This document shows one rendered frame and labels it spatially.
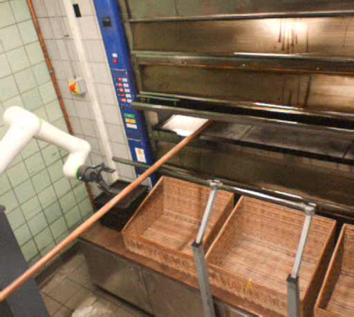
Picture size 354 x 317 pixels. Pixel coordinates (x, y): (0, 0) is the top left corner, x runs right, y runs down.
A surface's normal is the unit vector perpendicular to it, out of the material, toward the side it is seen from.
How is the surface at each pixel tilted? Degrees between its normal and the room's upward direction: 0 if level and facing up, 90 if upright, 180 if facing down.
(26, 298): 90
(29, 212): 90
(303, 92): 70
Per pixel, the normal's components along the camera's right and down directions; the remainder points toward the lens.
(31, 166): 0.79, 0.14
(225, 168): -0.61, 0.12
